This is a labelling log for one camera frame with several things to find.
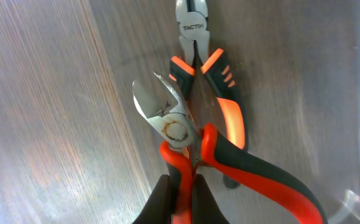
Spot orange black long-nose pliers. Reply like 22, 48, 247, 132
168, 0, 248, 189

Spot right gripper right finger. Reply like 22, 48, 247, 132
192, 174, 229, 224

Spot red black cutting pliers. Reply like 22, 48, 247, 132
132, 75, 328, 224

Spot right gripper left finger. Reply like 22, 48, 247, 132
133, 174, 171, 224

